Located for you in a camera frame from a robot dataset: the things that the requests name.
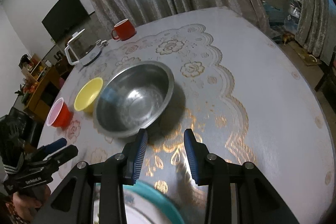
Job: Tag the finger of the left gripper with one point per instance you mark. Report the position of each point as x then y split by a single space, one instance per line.
53 160
46 150

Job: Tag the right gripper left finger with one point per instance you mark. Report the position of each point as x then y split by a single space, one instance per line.
72 201

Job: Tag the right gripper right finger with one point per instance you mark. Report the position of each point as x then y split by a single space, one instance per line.
235 191

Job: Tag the red plastic bowl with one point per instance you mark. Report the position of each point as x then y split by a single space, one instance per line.
59 115

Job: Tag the yellow bowl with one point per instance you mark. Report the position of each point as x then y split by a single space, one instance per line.
85 99

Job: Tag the stainless steel bowl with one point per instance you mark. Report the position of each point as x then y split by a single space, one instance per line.
133 99

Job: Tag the white rose plate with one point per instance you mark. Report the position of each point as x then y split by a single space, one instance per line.
133 215

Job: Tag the left hand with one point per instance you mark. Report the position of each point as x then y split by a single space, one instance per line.
24 205

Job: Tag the wooden sideboard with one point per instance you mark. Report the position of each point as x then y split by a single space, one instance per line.
44 94

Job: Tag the turquoise round tray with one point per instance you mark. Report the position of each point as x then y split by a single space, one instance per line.
152 203

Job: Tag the small wooden shelf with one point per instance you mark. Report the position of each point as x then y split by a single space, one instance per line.
33 68

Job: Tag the white electric kettle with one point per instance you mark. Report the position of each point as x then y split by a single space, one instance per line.
79 51

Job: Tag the lace table mat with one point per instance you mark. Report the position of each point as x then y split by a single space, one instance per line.
202 101

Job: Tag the red mug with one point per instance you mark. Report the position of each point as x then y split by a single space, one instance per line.
123 30

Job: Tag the beige window curtain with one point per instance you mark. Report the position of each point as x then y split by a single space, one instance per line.
315 25

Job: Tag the black wall television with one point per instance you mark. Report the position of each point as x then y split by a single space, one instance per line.
63 17

